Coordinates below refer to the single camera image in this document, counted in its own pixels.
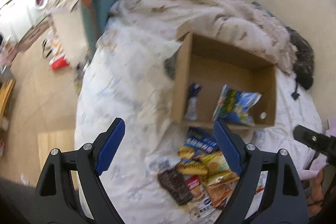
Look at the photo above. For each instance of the red and white snack packet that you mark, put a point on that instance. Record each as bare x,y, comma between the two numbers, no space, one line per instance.
194,184

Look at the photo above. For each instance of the navy and white snack packet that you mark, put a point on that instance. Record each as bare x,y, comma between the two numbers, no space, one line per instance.
193,102

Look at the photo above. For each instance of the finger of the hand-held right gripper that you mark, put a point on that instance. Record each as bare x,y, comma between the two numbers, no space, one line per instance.
312,138

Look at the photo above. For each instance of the blue and yellow snack packet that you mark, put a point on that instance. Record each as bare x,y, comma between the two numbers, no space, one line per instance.
200,141

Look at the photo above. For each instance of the pale yellow snack bag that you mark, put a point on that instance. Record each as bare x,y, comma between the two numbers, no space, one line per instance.
214,163

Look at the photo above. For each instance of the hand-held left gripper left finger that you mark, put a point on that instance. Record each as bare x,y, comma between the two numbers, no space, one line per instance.
111,148

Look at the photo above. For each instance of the pale pink cloth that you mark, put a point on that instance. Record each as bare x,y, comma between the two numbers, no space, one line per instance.
315,169

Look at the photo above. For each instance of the blue chip bag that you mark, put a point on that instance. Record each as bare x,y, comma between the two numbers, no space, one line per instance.
236,106

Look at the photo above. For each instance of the red bag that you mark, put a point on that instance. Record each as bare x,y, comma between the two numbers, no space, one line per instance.
59,63

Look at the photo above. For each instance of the beige blanket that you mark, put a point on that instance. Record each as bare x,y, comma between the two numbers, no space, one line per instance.
210,3

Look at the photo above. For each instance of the wooden furniture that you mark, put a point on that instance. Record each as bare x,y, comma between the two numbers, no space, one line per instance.
6,98

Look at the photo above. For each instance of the orange snack packet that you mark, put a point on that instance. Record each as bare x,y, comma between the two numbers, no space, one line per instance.
220,186

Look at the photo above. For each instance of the white printed duvet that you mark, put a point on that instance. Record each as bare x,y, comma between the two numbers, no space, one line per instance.
126,98

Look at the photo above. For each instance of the dark brown snack packet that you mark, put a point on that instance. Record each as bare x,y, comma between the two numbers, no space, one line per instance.
174,186

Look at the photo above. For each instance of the brown cardboard box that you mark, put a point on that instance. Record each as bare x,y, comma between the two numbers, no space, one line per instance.
223,66

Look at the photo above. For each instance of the dark furry blanket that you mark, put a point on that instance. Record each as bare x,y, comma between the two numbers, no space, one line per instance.
302,56

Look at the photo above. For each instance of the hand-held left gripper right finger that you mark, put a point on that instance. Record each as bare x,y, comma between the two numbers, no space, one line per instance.
227,148

